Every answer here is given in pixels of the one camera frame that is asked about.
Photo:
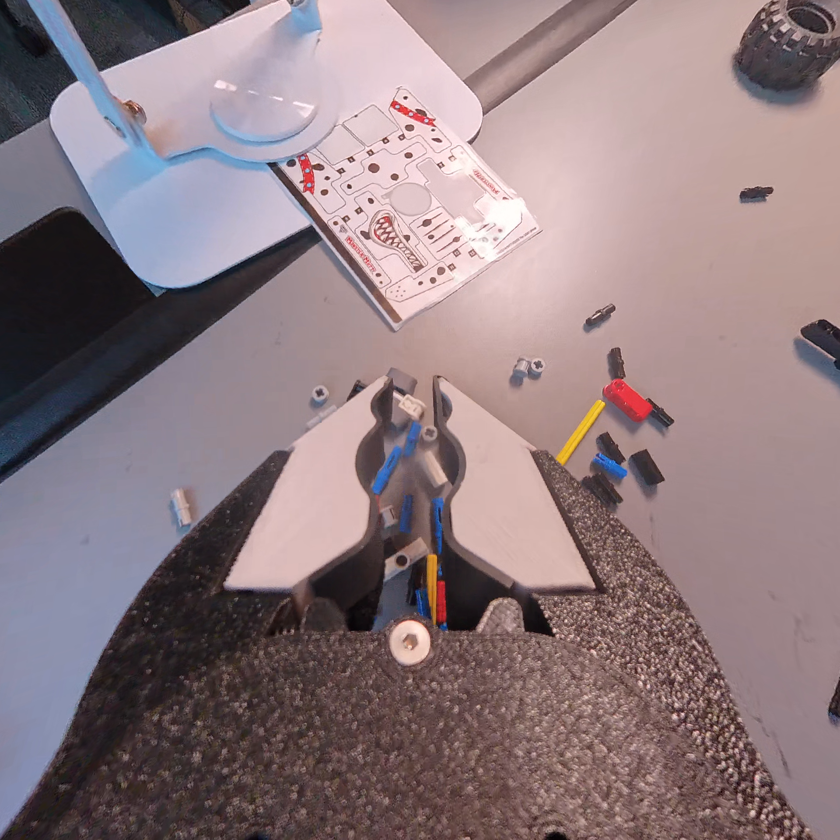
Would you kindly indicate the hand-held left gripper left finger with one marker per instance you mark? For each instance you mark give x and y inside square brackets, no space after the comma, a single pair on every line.
[302,518]

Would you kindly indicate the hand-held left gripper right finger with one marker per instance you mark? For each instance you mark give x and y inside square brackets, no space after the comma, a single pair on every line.
[518,518]

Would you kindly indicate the pile of small toy pieces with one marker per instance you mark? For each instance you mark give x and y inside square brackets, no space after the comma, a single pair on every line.
[387,469]

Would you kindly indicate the grey desk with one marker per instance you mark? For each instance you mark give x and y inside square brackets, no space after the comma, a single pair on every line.
[656,229]

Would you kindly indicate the yellow toy axle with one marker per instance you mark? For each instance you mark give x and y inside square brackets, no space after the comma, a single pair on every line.
[581,432]

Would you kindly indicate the red toy beam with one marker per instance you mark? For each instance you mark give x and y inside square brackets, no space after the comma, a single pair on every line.
[627,398]

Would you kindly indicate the white sticker sheet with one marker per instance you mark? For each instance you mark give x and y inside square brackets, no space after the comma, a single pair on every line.
[426,216]

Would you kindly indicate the white book stand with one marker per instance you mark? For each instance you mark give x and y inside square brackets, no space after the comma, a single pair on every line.
[197,210]

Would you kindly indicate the black toy pin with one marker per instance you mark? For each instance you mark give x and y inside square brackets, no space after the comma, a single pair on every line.
[756,193]

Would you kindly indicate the black toy tyre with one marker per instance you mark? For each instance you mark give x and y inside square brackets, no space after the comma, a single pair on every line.
[787,59]

